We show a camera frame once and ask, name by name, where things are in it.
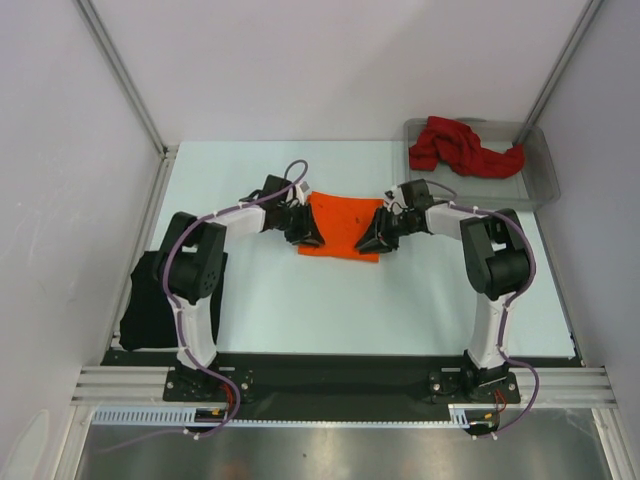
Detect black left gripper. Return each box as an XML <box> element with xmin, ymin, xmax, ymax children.
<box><xmin>276</xmin><ymin>201</ymin><xmax>324</xmax><ymax>247</ymax></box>

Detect orange t-shirt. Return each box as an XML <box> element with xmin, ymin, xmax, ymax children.
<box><xmin>297</xmin><ymin>192</ymin><xmax>384</xmax><ymax>263</ymax></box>

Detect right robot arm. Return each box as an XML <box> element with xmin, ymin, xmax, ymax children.
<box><xmin>355</xmin><ymin>179</ymin><xmax>537</xmax><ymax>401</ymax></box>

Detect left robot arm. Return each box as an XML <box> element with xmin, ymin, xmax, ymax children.
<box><xmin>154</xmin><ymin>175</ymin><xmax>324</xmax><ymax>400</ymax></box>

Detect red t-shirt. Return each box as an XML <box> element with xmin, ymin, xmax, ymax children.
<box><xmin>408</xmin><ymin>116</ymin><xmax>526</xmax><ymax>179</ymax></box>

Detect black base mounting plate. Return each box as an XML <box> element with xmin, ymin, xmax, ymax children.
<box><xmin>101</xmin><ymin>350</ymin><xmax>580</xmax><ymax>421</ymax></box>

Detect clear plastic bin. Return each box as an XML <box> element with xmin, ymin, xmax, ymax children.
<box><xmin>395</xmin><ymin>116</ymin><xmax>560</xmax><ymax>211</ymax></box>

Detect folded black t-shirt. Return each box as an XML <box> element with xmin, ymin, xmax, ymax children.
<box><xmin>118</xmin><ymin>249</ymin><xmax>229</xmax><ymax>351</ymax></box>

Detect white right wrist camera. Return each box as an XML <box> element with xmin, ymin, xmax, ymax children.
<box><xmin>383</xmin><ymin>185</ymin><xmax>405</xmax><ymax>209</ymax></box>

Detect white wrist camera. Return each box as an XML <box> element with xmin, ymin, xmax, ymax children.
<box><xmin>293</xmin><ymin>181</ymin><xmax>312</xmax><ymax>204</ymax></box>
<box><xmin>383</xmin><ymin>185</ymin><xmax>405</xmax><ymax>209</ymax></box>

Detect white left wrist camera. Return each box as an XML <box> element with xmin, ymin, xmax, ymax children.
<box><xmin>293</xmin><ymin>181</ymin><xmax>312</xmax><ymax>204</ymax></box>

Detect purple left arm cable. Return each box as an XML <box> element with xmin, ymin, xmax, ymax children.
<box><xmin>163</xmin><ymin>159</ymin><xmax>309</xmax><ymax>371</ymax></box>

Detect white slotted cable duct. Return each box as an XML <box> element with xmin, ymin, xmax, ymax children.
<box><xmin>91</xmin><ymin>406</ymin><xmax>496</xmax><ymax>429</ymax></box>

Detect left aluminium corner post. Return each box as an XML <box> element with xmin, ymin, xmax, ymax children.
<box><xmin>72</xmin><ymin>0</ymin><xmax>168</xmax><ymax>158</ymax></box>

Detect aluminium corner post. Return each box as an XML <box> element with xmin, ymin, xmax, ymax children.
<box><xmin>514</xmin><ymin>0</ymin><xmax>606</xmax><ymax>143</ymax></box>
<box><xmin>72</xmin><ymin>0</ymin><xmax>168</xmax><ymax>158</ymax></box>

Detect right aluminium corner post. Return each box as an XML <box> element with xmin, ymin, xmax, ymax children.
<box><xmin>514</xmin><ymin>0</ymin><xmax>606</xmax><ymax>143</ymax></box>

